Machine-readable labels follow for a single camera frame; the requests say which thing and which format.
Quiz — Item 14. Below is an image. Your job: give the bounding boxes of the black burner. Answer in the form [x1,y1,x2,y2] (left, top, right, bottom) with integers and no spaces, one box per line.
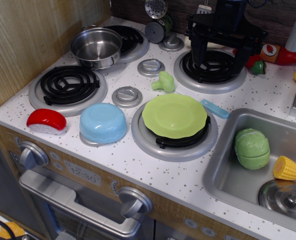
[106,25,149,65]
[29,65,107,117]
[131,105,218,162]
[173,48,246,95]

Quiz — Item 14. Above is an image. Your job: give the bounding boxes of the red toy chili pepper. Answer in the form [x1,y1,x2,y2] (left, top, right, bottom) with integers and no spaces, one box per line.
[232,49,266,75]

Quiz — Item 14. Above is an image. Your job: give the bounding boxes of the white toy bottle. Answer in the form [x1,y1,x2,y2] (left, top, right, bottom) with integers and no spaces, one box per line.
[184,36,224,49]

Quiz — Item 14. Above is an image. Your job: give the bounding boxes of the right silver oven knob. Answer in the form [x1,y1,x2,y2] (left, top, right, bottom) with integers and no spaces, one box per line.
[118,186,153,219]

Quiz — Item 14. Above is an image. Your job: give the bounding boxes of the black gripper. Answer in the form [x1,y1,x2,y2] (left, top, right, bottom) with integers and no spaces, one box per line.
[186,6,268,76]

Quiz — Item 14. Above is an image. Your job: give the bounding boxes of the black cable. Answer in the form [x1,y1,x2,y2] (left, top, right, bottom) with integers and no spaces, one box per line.
[0,216,16,240]

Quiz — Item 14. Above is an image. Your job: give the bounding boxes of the yellow object bottom left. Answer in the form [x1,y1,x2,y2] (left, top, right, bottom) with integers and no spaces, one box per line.
[0,222,26,240]

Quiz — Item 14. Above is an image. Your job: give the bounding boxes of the steel pot lid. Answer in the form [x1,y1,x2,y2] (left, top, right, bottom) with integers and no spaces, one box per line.
[257,179,296,220]

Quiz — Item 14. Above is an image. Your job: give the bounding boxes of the silver sink basin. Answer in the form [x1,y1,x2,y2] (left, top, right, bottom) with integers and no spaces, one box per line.
[203,108,296,232]

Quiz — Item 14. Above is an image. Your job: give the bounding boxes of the green toy broccoli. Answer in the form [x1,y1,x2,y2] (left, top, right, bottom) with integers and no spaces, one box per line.
[151,71,175,92]

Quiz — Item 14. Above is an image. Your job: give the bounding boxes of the silver stovetop knob front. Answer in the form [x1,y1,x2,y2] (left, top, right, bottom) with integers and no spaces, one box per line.
[112,86,143,109]

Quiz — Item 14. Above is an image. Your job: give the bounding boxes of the light blue upturned bowl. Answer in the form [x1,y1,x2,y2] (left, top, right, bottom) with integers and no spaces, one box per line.
[80,103,127,146]

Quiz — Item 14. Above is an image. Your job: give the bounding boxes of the green toy cabbage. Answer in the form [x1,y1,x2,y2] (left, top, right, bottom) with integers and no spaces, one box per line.
[234,128,270,170]

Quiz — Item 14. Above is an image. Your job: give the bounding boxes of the yellow toy corn cob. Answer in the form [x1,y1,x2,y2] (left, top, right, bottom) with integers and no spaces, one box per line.
[273,156,296,181]

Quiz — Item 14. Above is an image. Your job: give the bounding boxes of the hanging metal strainer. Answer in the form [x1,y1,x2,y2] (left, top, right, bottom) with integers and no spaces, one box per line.
[145,0,168,19]

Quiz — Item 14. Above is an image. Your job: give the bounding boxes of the silver stovetop knob middle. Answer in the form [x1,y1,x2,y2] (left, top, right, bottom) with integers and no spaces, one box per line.
[137,58,165,78]

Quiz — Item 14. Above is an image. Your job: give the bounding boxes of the silver oven knob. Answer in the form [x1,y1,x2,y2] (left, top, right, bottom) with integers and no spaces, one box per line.
[19,141,49,170]
[118,186,153,219]

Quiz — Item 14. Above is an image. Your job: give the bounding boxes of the left silver oven knob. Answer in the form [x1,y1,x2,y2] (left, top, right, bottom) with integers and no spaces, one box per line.
[19,141,49,170]

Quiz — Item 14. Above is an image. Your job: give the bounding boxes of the back left black burner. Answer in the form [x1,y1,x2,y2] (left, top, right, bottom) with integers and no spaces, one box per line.
[106,25,149,65]

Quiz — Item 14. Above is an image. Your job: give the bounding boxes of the stainless steel pot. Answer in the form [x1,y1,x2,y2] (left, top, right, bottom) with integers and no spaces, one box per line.
[70,25,122,70]

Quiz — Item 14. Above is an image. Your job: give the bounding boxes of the silver stovetop knob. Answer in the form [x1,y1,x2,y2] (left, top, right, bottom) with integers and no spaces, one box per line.
[112,86,143,109]
[137,58,165,78]
[159,33,184,52]

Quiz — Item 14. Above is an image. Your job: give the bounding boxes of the front left black burner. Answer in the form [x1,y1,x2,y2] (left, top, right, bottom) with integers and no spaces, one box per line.
[29,65,107,117]

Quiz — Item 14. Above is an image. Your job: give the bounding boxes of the silver oven door handle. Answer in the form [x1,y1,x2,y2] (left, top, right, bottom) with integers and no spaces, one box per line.
[20,170,141,240]

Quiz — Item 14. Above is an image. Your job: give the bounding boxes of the silver toy can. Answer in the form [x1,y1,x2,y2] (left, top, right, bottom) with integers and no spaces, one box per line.
[144,13,174,44]

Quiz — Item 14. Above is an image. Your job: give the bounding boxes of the light blue toy knife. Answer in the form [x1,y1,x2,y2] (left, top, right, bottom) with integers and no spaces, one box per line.
[200,99,229,119]

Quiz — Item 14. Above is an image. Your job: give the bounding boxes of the silver stovetop knob back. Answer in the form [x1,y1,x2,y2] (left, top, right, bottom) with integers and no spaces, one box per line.
[159,33,184,52]

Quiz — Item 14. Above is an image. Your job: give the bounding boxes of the back right black burner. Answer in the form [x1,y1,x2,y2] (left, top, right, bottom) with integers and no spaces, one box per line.
[173,48,246,95]

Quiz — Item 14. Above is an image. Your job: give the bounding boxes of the front right black burner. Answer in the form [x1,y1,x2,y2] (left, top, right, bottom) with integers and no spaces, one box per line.
[131,105,218,162]

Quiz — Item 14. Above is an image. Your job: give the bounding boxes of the red and white toy sushi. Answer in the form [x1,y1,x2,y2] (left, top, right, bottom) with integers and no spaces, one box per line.
[26,108,67,135]

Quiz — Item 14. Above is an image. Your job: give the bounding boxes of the hanging white spatula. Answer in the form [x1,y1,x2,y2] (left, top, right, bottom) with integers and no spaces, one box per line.
[197,4,212,14]

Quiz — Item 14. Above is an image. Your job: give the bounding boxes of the red toy ketchup bottle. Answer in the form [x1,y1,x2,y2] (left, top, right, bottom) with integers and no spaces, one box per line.
[259,43,296,66]

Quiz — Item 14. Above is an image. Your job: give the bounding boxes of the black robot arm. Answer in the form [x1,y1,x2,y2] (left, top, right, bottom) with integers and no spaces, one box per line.
[185,0,268,76]

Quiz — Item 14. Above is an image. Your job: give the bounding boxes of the light green plastic plate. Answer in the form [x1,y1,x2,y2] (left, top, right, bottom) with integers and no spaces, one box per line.
[142,93,207,139]

